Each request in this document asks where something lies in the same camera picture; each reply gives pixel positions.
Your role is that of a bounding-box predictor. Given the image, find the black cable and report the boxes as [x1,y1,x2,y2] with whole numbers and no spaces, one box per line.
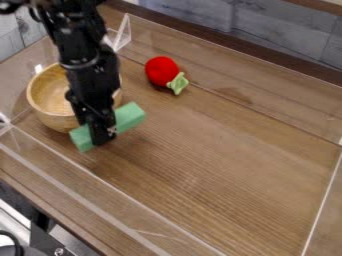
[0,229,24,256]

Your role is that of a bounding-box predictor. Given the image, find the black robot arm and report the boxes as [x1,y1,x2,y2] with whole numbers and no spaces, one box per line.
[0,0,120,146]

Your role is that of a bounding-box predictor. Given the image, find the clear acrylic front wall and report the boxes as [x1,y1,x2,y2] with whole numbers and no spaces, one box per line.
[0,113,226,256]

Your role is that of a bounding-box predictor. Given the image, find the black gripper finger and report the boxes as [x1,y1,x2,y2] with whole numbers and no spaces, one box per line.
[71,101,95,125]
[87,113,116,146]

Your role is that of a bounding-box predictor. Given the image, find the green rectangular block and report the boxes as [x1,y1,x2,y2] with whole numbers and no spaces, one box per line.
[68,102,146,152]

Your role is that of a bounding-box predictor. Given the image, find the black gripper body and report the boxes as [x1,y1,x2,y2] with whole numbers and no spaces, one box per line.
[60,53,120,116]

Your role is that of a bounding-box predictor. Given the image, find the brown wooden bowl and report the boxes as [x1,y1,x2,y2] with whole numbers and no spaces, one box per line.
[26,62,125,134]

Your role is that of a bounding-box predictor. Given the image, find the clear acrylic corner bracket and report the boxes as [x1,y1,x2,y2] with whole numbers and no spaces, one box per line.
[103,14,133,52]

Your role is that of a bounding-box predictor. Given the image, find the red plush strawberry toy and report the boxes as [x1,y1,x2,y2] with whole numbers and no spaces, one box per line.
[145,56,190,95]

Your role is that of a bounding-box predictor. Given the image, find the black metal table leg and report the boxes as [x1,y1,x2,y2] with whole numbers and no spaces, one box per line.
[30,212,74,256]

